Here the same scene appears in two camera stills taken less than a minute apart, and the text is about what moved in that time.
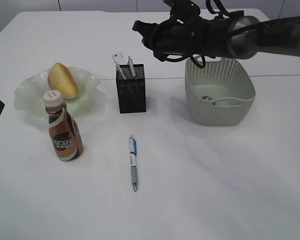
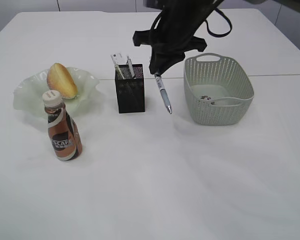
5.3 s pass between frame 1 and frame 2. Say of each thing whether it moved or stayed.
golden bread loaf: stayed
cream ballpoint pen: stayed
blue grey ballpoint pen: moved
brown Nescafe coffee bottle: stayed
